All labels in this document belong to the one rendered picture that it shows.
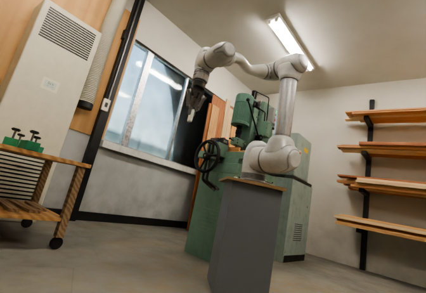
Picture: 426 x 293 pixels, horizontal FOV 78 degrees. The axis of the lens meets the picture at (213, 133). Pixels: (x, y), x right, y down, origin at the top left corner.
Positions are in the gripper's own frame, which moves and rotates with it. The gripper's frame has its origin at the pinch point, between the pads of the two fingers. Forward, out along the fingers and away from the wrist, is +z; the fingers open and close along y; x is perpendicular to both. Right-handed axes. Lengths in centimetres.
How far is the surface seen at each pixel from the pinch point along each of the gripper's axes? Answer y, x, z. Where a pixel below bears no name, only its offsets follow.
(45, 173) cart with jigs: 50, -119, 48
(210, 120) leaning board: -139, -213, -81
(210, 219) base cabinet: -73, -64, 55
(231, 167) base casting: -75, -53, 9
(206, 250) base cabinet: -74, -62, 78
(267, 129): -109, -54, -37
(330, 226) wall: -316, -109, 34
